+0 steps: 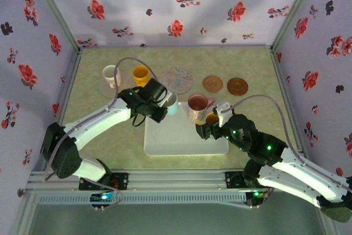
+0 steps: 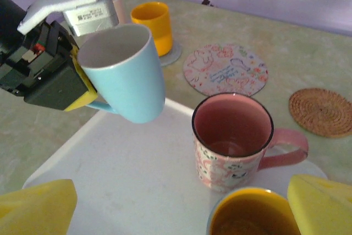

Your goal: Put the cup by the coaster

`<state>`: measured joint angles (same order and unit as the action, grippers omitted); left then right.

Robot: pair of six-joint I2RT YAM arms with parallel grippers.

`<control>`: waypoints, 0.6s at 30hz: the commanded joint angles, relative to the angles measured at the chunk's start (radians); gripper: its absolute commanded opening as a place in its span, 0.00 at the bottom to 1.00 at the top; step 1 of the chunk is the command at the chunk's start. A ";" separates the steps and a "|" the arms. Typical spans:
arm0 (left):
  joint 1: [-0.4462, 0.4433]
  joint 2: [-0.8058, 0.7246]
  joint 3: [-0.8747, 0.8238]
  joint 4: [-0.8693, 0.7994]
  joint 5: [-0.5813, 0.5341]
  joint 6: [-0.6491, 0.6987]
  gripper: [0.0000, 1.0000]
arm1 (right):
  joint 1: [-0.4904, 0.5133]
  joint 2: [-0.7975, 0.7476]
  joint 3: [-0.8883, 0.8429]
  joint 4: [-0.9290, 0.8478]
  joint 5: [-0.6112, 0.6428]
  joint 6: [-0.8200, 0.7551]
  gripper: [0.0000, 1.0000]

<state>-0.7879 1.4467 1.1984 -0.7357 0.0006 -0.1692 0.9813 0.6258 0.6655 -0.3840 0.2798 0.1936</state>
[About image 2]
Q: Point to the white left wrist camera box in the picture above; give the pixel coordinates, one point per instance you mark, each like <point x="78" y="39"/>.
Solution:
<point x="82" y="12"/>

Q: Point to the blue mug with yellow interior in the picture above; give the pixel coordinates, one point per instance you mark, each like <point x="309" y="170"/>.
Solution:
<point x="247" y="215"/>

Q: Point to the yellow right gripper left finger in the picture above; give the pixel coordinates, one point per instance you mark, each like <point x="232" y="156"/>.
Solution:
<point x="33" y="210"/>

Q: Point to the pale pink mug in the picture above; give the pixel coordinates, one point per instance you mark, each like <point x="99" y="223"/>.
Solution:
<point x="122" y="6"/>

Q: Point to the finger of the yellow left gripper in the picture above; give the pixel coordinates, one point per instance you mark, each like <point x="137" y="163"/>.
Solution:
<point x="74" y="54"/>
<point x="82" y="99"/>

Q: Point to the light blue mug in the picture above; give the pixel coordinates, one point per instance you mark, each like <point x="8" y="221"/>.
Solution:
<point x="129" y="86"/>

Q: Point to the round white rabbit floral coaster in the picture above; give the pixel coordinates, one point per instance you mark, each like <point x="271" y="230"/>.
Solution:
<point x="225" y="70"/>

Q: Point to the round grey coaster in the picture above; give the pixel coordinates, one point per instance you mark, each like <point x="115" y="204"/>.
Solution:
<point x="174" y="54"/>

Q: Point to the white rectangular tray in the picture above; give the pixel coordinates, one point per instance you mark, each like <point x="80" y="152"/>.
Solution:
<point x="132" y="169"/>

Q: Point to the pink floral mug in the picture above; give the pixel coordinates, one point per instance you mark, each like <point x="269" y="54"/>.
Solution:
<point x="220" y="169"/>

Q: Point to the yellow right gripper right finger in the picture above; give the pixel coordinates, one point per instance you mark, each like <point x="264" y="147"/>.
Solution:
<point x="324" y="207"/>

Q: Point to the round brown woven coaster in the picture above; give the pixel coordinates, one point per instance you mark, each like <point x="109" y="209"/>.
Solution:
<point x="321" y="112"/>

